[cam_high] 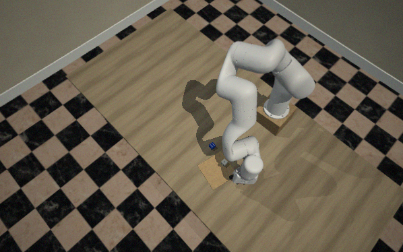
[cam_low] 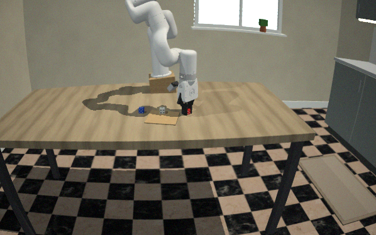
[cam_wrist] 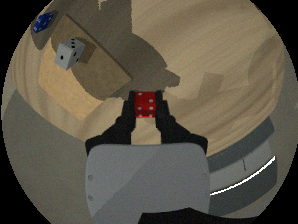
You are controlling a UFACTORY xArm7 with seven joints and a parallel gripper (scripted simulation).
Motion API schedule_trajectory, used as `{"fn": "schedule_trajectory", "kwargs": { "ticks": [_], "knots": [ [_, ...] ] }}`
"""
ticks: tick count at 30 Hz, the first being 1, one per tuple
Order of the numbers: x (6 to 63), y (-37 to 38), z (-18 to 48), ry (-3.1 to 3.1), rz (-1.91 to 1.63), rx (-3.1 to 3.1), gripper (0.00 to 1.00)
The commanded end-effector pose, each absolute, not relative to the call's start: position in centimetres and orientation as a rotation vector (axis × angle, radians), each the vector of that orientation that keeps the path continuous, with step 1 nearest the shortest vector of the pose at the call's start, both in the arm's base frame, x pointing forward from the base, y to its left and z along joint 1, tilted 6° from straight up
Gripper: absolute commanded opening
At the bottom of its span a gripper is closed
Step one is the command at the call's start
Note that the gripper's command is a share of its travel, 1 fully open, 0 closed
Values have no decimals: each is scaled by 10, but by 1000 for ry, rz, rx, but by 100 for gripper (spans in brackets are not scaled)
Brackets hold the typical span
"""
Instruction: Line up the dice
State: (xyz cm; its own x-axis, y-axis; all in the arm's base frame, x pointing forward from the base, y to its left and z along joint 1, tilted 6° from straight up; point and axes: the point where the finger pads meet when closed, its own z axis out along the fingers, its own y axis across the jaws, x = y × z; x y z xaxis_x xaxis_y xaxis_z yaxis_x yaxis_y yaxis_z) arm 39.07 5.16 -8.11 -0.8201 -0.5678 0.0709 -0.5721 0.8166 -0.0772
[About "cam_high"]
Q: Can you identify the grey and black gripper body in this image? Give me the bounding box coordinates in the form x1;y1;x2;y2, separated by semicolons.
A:
232;170;258;184

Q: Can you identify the blue die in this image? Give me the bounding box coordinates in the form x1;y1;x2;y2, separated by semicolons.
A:
209;142;216;150

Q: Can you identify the brown mat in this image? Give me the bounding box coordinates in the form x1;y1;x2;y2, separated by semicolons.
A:
198;151;234;190

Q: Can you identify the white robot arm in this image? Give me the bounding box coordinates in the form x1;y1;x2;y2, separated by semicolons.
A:
216;39;315;181

